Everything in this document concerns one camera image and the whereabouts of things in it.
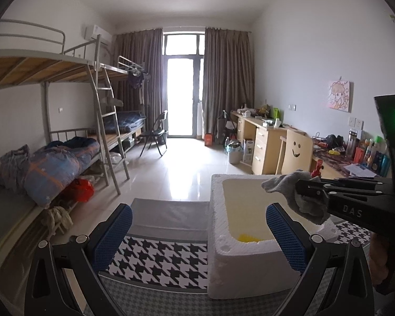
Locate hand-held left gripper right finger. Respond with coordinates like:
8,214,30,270
266,203,376,316

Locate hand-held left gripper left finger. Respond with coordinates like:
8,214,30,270
24,203,133,316

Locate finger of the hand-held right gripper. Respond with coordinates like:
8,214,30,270
334,177,394,184
294,178,395,202

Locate grey sock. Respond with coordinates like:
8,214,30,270
261,170,331,225

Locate white foam box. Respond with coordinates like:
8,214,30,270
207,173,338,300

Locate person's right hand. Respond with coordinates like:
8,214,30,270
370,234,394,285

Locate white papers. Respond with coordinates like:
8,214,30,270
343,162,376,179

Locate row of toiletry bottles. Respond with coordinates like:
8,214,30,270
353,135,392,177

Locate wooden desk with patterned cover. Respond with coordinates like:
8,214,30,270
309,138,393,180

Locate steel thermos bottle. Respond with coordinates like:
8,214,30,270
345,130,358,157

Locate wooden chair with smiley face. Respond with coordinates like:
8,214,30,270
276,129,314,175

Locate black bag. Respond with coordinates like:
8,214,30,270
325,134,345,154

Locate houndstooth tablecloth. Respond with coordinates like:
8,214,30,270
61,197,374,316

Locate red plastic bag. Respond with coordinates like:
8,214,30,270
67,178,95,203

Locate cream cloth bundle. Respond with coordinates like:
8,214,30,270
45,206,73,238

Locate wooden desk with drawers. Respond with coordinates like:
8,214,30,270
230,110,307,175

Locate white carton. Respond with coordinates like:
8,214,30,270
243,139,255,165

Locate white trash bin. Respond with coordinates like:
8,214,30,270
227,140,244,165

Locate blue plaid quilt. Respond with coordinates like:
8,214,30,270
23,137,100,208

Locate black folding chair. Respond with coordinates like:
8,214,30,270
139,110,169,157

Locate blue bedding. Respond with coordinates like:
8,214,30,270
102,111,147,133

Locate grey purple blanket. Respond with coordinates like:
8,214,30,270
0,145,32,198

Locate brown curtain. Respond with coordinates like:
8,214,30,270
113,28,166,132
202,27,255,139

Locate dark hanging clothes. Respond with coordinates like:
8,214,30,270
126,70,146,90

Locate glass balcony door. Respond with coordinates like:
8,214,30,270
162,32,205,138

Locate metal bunk bed with ladder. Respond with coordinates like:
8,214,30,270
0,20,131,270

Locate white air conditioner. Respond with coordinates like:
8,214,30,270
84,24,113,45

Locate cartoon wall picture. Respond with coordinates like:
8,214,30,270
325,79,352,112

